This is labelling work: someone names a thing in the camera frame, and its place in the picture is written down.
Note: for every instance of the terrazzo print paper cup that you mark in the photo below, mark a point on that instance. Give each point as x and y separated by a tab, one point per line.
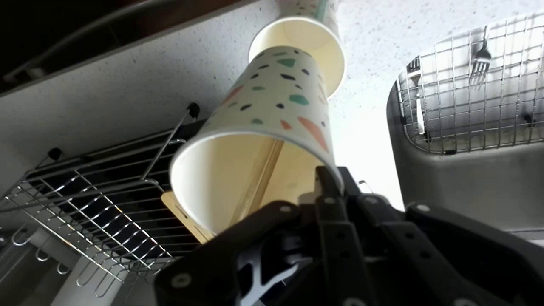
317	40
273	108

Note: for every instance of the wooden knife slot insert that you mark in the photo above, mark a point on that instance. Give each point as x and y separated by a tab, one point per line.
188	218

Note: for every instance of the silver table knife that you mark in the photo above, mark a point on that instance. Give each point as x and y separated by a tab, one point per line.
419	113

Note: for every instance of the silver metal fork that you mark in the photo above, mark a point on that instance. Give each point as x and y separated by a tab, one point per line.
480	60

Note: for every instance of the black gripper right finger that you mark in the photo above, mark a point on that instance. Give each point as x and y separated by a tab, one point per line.
443	256

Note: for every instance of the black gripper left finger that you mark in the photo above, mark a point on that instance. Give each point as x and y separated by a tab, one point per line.
334	256

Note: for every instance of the grey kitchen sink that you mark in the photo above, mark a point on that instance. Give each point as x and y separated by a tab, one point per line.
453	181

